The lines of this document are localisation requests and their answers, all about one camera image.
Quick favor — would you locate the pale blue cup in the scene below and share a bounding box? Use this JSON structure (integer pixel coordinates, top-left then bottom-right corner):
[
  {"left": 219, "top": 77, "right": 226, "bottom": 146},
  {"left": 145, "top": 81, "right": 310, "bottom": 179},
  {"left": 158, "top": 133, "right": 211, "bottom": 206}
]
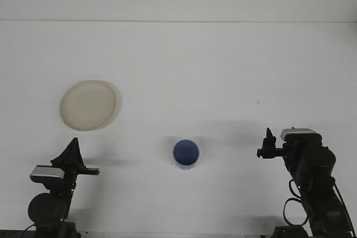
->
[{"left": 172, "top": 138, "right": 200, "bottom": 171}]

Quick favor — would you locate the pale round plate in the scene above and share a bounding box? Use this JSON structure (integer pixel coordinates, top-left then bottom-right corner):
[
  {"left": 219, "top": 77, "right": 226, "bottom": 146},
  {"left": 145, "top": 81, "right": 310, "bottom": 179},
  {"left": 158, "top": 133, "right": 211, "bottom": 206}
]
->
[{"left": 59, "top": 79, "right": 123, "bottom": 132}]

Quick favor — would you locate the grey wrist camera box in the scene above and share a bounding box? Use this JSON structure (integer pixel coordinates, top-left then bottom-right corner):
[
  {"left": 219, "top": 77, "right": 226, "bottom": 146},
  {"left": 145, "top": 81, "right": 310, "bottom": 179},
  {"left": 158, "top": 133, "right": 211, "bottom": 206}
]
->
[
  {"left": 30, "top": 166, "right": 65, "bottom": 183},
  {"left": 281, "top": 128, "right": 322, "bottom": 143}
]

